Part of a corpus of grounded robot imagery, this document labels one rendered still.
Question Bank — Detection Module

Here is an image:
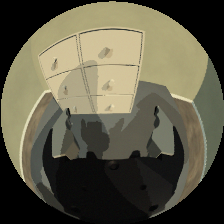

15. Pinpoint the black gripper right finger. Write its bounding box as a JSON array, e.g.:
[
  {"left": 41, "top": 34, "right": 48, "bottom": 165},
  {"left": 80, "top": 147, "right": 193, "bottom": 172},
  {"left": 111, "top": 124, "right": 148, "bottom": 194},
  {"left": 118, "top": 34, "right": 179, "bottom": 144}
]
[{"left": 146, "top": 106, "right": 184, "bottom": 191}]

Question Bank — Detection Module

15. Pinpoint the grey chest of drawers with tan drawers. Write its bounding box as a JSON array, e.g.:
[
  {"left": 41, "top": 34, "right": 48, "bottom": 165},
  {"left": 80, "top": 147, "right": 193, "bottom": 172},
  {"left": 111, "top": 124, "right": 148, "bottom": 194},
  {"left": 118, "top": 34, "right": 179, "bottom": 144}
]
[{"left": 38, "top": 27, "right": 145, "bottom": 114}]

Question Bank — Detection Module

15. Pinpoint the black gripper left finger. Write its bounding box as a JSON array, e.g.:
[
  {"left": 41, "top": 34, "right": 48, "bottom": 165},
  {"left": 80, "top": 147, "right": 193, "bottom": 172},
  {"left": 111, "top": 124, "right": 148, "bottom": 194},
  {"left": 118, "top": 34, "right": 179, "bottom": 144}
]
[{"left": 42, "top": 108, "right": 80, "bottom": 194}]

